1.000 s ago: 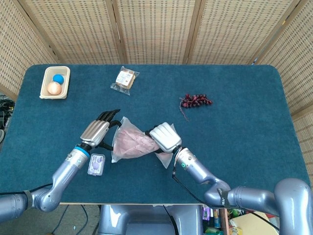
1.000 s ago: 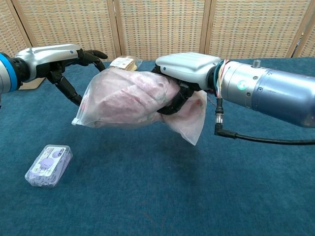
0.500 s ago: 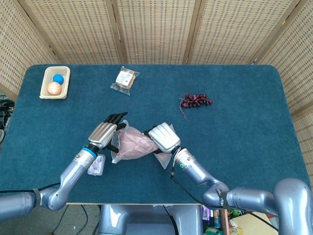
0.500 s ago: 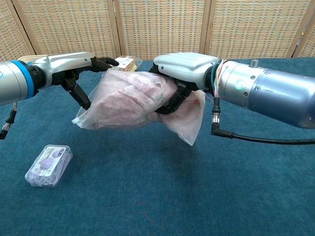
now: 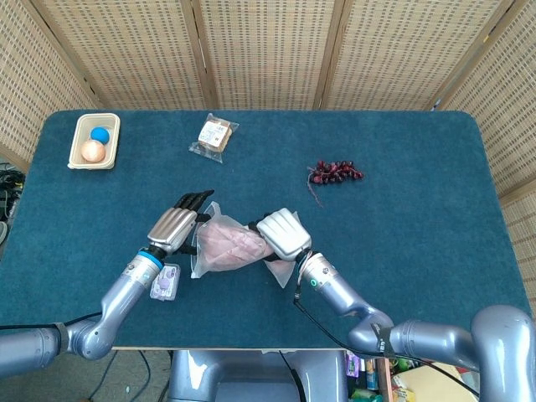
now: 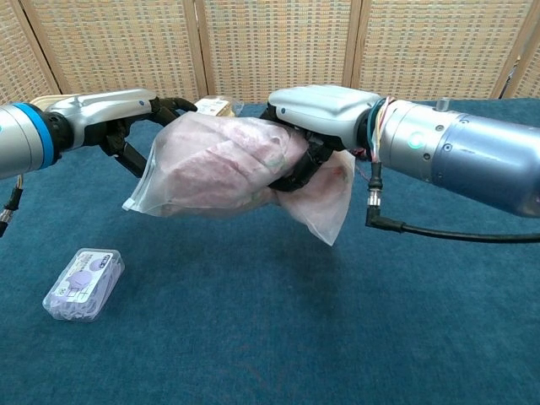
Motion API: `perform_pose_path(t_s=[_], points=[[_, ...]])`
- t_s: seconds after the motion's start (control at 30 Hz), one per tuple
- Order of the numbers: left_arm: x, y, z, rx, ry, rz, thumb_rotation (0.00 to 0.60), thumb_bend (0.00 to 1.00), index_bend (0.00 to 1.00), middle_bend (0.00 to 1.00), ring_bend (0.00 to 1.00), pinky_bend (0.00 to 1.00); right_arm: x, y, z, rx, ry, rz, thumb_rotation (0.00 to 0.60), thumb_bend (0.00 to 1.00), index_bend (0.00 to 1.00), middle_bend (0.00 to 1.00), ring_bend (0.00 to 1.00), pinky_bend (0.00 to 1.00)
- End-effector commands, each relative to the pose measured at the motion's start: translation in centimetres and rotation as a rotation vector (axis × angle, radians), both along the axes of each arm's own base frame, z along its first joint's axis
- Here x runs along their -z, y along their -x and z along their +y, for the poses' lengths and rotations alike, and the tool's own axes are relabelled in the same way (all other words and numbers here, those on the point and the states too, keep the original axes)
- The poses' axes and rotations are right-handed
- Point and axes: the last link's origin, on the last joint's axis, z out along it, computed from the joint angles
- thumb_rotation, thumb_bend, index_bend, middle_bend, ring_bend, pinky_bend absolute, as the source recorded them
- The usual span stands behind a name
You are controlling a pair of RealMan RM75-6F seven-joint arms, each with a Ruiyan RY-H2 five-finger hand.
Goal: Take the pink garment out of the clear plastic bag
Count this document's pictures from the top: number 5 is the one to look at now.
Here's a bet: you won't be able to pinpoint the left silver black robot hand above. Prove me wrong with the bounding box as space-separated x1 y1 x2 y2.
146 188 215 257

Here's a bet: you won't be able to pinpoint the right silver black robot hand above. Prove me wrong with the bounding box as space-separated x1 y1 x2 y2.
246 208 313 264

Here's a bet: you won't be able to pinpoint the transparent plastic zip bag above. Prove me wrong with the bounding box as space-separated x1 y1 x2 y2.
190 201 303 289

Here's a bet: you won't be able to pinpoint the pink clothes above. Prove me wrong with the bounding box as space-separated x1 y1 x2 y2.
197 222 274 272

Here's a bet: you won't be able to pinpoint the small clear box purple contents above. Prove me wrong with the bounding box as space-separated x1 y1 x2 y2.
149 263 182 302

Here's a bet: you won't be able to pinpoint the dark red grape bunch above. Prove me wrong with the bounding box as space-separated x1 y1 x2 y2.
307 160 365 208

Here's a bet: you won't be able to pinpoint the bread in clear wrapper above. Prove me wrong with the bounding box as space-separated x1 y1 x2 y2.
188 112 240 165

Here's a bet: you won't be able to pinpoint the peach coloured ball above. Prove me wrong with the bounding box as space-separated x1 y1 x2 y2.
80 139 106 163

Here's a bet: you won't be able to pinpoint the beige rectangular tray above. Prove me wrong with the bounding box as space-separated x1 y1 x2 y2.
67 113 121 171

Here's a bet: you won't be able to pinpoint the grey robot torso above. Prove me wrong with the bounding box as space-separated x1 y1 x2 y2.
167 349 349 402

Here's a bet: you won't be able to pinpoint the woven folding screen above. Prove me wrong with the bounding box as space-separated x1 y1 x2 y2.
0 0 536 302

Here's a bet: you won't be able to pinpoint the yellow paper folder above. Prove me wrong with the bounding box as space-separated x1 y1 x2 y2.
392 360 481 402

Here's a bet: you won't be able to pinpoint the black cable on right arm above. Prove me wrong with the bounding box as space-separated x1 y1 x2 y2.
292 271 481 398

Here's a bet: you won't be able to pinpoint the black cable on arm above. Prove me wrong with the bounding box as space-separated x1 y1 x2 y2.
292 271 481 398
0 311 104 332

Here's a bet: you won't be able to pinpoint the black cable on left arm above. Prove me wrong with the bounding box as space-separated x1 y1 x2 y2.
0 311 104 332

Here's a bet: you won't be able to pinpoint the black cable on torso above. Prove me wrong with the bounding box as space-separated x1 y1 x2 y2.
278 350 303 402

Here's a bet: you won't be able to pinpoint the blue floor cable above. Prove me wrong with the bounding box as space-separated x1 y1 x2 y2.
137 350 173 393

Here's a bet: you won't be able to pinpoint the tangle of cables and plugs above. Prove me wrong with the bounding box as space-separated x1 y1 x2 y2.
0 161 23 248

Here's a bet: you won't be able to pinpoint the wooden shelf post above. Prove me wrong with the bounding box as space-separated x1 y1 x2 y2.
375 358 394 402

